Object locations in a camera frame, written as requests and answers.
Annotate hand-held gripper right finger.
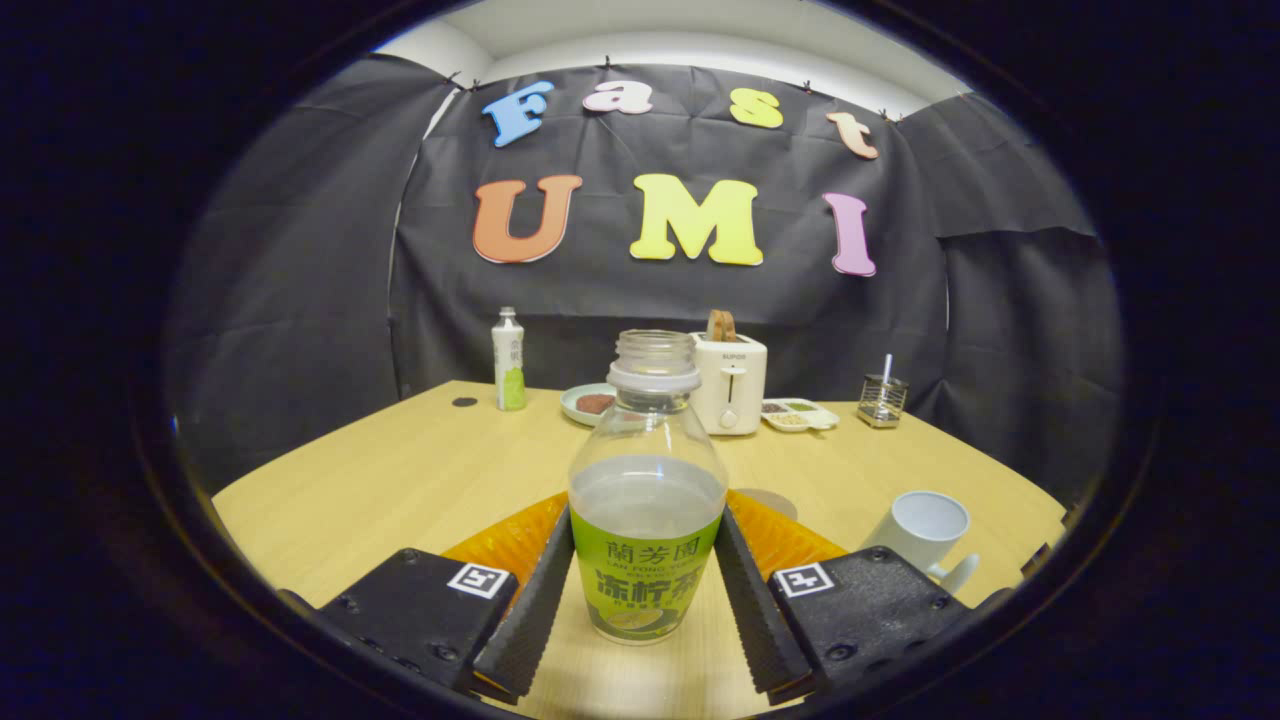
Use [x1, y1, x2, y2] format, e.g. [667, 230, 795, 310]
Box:
[714, 490, 976, 703]

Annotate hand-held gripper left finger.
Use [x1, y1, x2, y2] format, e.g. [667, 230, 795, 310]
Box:
[315, 490, 577, 701]

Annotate round brown coaster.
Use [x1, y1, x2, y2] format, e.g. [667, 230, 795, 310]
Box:
[735, 488, 799, 523]

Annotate clear juice bottle green label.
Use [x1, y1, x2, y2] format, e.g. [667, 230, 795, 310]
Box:
[568, 330, 728, 646]

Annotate pale blue cup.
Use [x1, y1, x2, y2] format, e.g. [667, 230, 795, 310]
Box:
[862, 490, 981, 598]

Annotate white bottle with green label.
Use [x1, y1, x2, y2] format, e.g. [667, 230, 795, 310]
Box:
[491, 307, 527, 412]

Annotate wooden table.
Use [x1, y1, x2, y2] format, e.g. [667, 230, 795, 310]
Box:
[212, 380, 1069, 716]

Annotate white divided tray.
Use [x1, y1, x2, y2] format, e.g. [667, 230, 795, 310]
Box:
[760, 398, 841, 433]

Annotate pale green plate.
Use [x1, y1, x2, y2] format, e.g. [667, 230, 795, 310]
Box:
[560, 383, 621, 428]

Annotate white toaster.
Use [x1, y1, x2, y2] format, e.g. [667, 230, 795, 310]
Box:
[690, 332, 769, 436]

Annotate black backdrop cloth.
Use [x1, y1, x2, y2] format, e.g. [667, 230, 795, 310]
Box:
[165, 55, 1126, 511]

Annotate clear wire-patterned holder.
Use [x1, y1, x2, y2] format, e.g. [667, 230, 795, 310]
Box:
[857, 375, 909, 429]

